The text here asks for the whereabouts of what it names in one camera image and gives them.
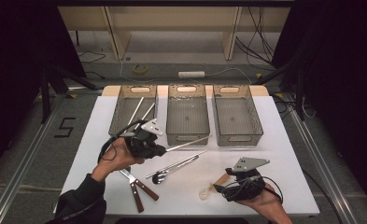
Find thin black floor cable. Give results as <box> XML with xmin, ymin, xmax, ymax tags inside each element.
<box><xmin>302</xmin><ymin>168</ymin><xmax>344</xmax><ymax>224</ymax></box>

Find small wooden-handled spoon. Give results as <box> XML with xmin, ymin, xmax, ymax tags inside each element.
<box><xmin>198</xmin><ymin>173</ymin><xmax>232</xmax><ymax>201</ymax></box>

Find wooden-handled fork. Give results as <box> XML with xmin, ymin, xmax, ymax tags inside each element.
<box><xmin>127</xmin><ymin>167</ymin><xmax>145</xmax><ymax>214</ymax></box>

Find yellow tape roll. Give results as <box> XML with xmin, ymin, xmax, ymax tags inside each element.
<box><xmin>133</xmin><ymin>63</ymin><xmax>148</xmax><ymax>76</ymax></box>

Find person's left hand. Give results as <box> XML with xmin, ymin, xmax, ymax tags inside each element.
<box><xmin>91</xmin><ymin>137</ymin><xmax>145</xmax><ymax>183</ymax></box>

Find metal chopsticks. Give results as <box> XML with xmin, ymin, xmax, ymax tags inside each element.
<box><xmin>134</xmin><ymin>102</ymin><xmax>157</xmax><ymax>130</ymax></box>

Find person's right hand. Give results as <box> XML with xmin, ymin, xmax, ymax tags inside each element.
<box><xmin>238</xmin><ymin>183</ymin><xmax>292</xmax><ymax>223</ymax></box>

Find black metal stand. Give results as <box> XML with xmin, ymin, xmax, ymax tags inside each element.
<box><xmin>39</xmin><ymin>66</ymin><xmax>100</xmax><ymax>124</ymax></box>
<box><xmin>254</xmin><ymin>59</ymin><xmax>306</xmax><ymax>121</ymax></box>

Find black curtain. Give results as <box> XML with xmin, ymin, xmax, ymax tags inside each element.
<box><xmin>271</xmin><ymin>0</ymin><xmax>367</xmax><ymax>216</ymax></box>
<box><xmin>0</xmin><ymin>0</ymin><xmax>87</xmax><ymax>175</ymax></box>

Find white chopstick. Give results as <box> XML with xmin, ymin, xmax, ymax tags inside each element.
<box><xmin>126</xmin><ymin>96</ymin><xmax>146</xmax><ymax>127</ymax></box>

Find short silver bar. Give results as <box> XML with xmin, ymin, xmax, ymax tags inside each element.
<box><xmin>67</xmin><ymin>86</ymin><xmax>104</xmax><ymax>94</ymax></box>

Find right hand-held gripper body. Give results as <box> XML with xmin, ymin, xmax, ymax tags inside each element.
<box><xmin>222</xmin><ymin>157</ymin><xmax>271</xmax><ymax>203</ymax></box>

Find metal spoon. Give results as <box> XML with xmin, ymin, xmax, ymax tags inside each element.
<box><xmin>151</xmin><ymin>154</ymin><xmax>201</xmax><ymax>186</ymax></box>

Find looped black cable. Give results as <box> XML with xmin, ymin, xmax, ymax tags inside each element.
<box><xmin>77</xmin><ymin>50</ymin><xmax>107</xmax><ymax>80</ymax></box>

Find wooden-handled knife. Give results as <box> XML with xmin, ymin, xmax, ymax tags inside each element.
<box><xmin>119</xmin><ymin>168</ymin><xmax>160</xmax><ymax>202</ymax></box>

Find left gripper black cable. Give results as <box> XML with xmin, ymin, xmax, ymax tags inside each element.
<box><xmin>96</xmin><ymin>119</ymin><xmax>148</xmax><ymax>164</ymax></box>

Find white power cable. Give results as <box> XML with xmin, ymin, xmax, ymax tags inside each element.
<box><xmin>119</xmin><ymin>58</ymin><xmax>253</xmax><ymax>85</ymax></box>

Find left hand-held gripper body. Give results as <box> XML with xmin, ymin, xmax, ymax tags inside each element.
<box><xmin>121</xmin><ymin>119</ymin><xmax>164</xmax><ymax>160</ymax></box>

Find white power strip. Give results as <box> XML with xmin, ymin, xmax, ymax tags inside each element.
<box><xmin>177</xmin><ymin>70</ymin><xmax>206</xmax><ymax>79</ymax></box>

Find bundle of black cables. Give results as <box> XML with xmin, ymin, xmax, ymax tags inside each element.
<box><xmin>234</xmin><ymin>6</ymin><xmax>276</xmax><ymax>67</ymax></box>

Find clear grey plastic bin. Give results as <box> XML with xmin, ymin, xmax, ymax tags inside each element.
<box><xmin>211</xmin><ymin>84</ymin><xmax>264</xmax><ymax>147</ymax></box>
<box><xmin>165</xmin><ymin>83</ymin><xmax>211</xmax><ymax>147</ymax></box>
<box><xmin>107</xmin><ymin>84</ymin><xmax>159</xmax><ymax>147</ymax></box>

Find aluminium floor rail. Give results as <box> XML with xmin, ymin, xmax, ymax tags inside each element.
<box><xmin>0</xmin><ymin>92</ymin><xmax>67</xmax><ymax>224</ymax></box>
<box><xmin>283</xmin><ymin>92</ymin><xmax>360</xmax><ymax>224</ymax></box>

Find beige wooden desk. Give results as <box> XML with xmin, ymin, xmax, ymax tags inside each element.
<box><xmin>56</xmin><ymin>6</ymin><xmax>291</xmax><ymax>62</ymax></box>

